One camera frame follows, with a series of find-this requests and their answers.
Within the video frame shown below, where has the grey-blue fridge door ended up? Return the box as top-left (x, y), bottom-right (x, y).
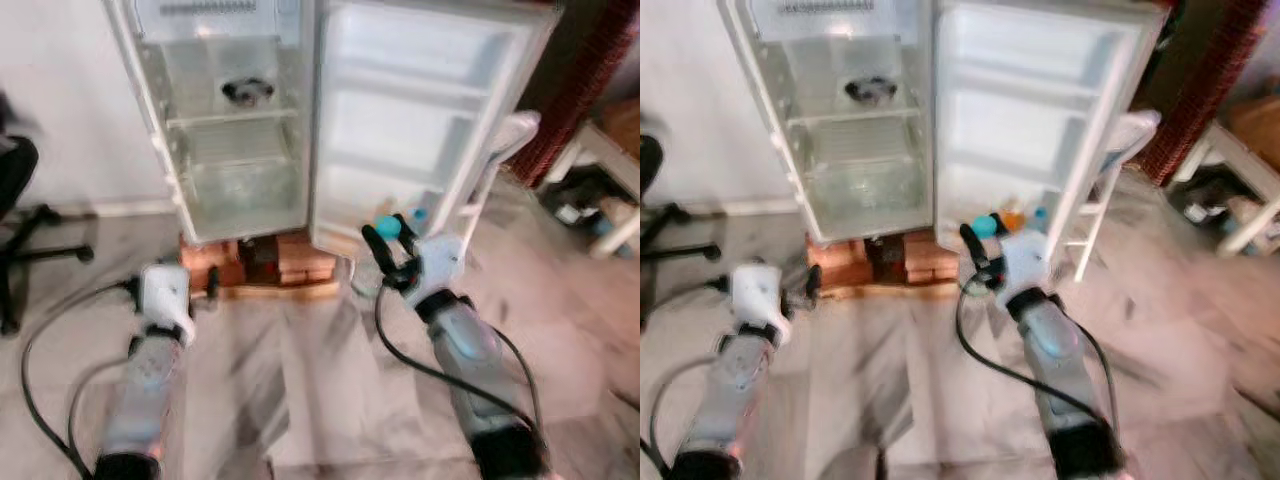
top-left (930, 0), bottom-right (1171, 256)
top-left (308, 0), bottom-right (563, 261)

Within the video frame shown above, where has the orange wooden fridge stand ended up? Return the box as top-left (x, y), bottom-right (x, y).
top-left (805, 230), bottom-right (963, 301)
top-left (178, 230), bottom-right (343, 301)

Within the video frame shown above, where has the clear fridge crisper drawer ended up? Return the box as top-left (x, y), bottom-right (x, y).
top-left (183, 160), bottom-right (309, 231)
top-left (810, 160), bottom-right (931, 236)

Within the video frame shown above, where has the glass fridge shelf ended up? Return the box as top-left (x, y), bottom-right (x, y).
top-left (785, 106), bottom-right (926, 129)
top-left (163, 106), bottom-right (303, 129)

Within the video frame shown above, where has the black office chair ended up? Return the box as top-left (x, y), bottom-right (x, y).
top-left (0, 135), bottom-right (96, 336)
top-left (640, 135), bottom-right (713, 263)

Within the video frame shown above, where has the black and white bowl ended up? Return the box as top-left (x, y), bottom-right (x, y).
top-left (843, 76), bottom-right (899, 108)
top-left (220, 77), bottom-right (277, 109)

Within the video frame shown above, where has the white table with clutter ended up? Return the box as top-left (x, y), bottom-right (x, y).
top-left (1165, 120), bottom-right (1280, 259)
top-left (540, 118), bottom-right (641, 263)

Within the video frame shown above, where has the red-brown ribbed curtain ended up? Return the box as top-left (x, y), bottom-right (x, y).
top-left (1135, 0), bottom-right (1271, 188)
top-left (515, 0), bottom-right (641, 188)

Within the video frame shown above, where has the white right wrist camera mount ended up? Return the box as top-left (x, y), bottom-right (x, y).
top-left (993, 230), bottom-right (1054, 307)
top-left (403, 233), bottom-right (467, 307)

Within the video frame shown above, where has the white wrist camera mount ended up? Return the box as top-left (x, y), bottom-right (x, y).
top-left (403, 233), bottom-right (467, 307)
top-left (993, 230), bottom-right (1054, 307)
top-left (729, 262), bottom-right (794, 347)
top-left (137, 262), bottom-right (199, 347)

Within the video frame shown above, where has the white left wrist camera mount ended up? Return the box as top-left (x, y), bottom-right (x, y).
top-left (729, 262), bottom-right (794, 347)
top-left (137, 262), bottom-right (199, 347)

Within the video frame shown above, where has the white frame folding chair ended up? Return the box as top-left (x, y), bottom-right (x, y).
top-left (440, 110), bottom-right (543, 236)
top-left (1070, 108), bottom-right (1163, 283)

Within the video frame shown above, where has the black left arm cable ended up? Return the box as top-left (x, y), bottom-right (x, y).
top-left (20, 283), bottom-right (141, 480)
top-left (640, 283), bottom-right (733, 480)

